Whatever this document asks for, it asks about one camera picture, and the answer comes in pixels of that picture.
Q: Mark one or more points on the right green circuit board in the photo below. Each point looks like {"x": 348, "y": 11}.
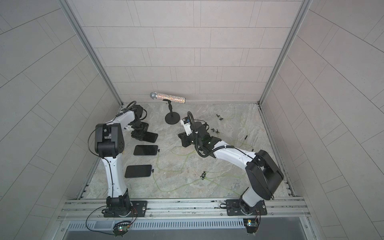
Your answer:
{"x": 251, "y": 225}

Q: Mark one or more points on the green circuit board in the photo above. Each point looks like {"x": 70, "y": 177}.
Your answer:
{"x": 121, "y": 228}
{"x": 251, "y": 225}

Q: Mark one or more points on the left green circuit board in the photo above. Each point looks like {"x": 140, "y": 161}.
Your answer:
{"x": 121, "y": 228}

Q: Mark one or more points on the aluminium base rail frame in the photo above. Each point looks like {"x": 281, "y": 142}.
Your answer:
{"x": 207, "y": 208}

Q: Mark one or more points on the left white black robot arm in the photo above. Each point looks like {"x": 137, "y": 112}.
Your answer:
{"x": 125, "y": 117}

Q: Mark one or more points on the black round microphone stand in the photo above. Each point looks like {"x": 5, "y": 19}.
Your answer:
{"x": 172, "y": 117}

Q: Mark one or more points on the glitter silver microphone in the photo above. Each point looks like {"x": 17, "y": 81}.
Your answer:
{"x": 165, "y": 97}

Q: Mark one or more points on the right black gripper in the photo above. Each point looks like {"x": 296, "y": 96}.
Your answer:
{"x": 185, "y": 138}

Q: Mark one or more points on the black smartphone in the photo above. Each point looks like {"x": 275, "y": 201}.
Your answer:
{"x": 146, "y": 150}
{"x": 138, "y": 171}
{"x": 150, "y": 137}

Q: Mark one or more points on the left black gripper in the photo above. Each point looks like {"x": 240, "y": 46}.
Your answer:
{"x": 139, "y": 135}

